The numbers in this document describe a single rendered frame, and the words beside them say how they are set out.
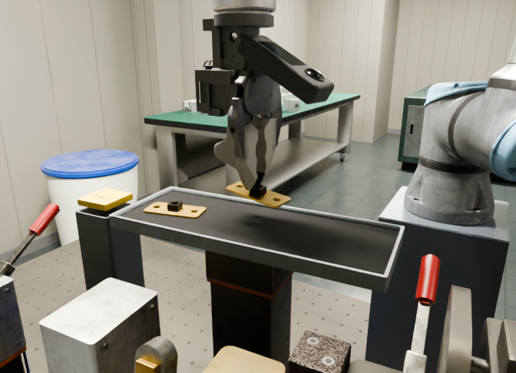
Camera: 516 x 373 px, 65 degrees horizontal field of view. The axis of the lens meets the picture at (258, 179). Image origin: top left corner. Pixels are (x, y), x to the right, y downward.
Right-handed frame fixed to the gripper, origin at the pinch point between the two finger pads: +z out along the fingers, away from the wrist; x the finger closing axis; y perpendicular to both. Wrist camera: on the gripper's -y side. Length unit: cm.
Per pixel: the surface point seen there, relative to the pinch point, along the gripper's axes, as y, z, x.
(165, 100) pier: 251, 26, -202
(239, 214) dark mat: 3.6, 5.9, -0.4
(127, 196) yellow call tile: 22.9, 6.1, 4.1
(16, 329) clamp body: 29.4, 23.9, 20.9
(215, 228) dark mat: 3.1, 5.9, 5.1
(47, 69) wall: 262, -3, -108
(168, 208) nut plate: 12.0, 5.3, 5.1
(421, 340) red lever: -23.0, 11.7, 3.4
